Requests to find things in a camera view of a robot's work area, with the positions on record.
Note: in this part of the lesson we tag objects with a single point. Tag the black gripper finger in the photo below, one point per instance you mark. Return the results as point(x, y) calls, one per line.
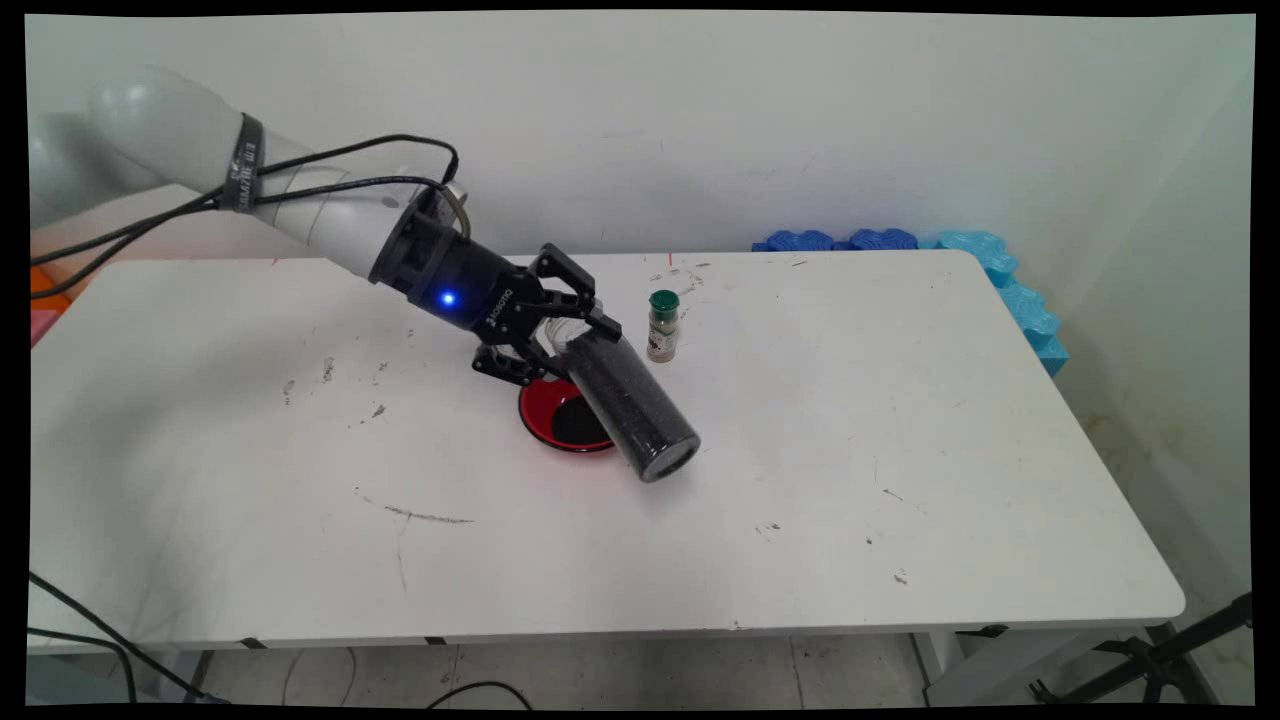
point(515, 365)
point(575, 290)

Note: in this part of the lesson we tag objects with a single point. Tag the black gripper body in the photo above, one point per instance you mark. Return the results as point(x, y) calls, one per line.
point(475, 295)

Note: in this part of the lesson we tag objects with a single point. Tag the clear jar of black grains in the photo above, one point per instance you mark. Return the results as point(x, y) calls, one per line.
point(630, 410)

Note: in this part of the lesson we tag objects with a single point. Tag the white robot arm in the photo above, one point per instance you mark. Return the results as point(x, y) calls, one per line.
point(170, 120)

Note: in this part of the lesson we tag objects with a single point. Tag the red bowl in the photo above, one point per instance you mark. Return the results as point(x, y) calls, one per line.
point(535, 410)

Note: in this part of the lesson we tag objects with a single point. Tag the black grains pile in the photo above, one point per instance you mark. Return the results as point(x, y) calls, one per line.
point(575, 425)

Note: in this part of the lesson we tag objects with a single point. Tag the green capped spice bottle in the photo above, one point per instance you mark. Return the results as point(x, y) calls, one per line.
point(662, 330)

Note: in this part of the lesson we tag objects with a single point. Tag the dark blue foam piece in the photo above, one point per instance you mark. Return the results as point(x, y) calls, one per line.
point(795, 241)
point(882, 239)

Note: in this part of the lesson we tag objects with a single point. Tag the orange block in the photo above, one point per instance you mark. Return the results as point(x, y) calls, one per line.
point(45, 288)

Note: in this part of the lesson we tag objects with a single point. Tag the pink block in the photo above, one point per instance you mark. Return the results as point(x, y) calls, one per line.
point(42, 325)

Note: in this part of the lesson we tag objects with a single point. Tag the grey table leg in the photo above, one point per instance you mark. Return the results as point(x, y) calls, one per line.
point(198, 675)

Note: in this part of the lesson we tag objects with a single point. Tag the light blue foam mat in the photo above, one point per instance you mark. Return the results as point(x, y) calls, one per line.
point(1020, 300)

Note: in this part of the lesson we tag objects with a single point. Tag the white table leg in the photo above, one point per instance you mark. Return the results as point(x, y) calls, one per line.
point(1000, 665)

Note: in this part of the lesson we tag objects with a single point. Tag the black tripod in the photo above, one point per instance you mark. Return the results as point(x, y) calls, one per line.
point(1160, 660)

